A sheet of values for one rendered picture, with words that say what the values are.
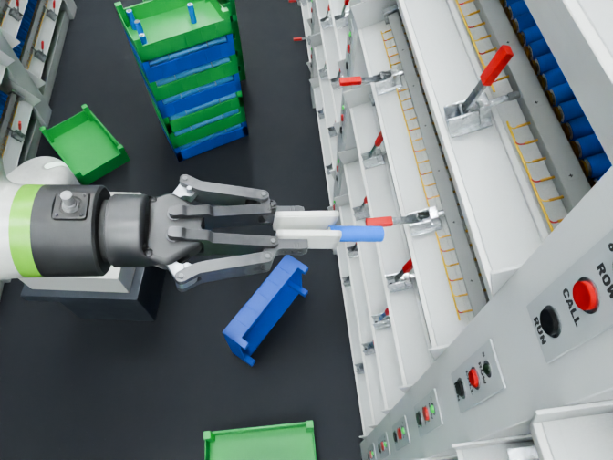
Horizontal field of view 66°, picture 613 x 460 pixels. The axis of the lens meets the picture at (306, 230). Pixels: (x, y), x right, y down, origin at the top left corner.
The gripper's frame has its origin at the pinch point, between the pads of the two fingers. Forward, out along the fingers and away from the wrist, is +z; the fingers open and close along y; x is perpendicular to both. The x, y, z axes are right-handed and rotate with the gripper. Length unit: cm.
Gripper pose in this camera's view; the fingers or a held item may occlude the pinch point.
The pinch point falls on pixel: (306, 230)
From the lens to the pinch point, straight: 51.3
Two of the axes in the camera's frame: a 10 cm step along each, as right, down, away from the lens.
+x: -1.6, 5.1, 8.4
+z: 9.8, 0.0, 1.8
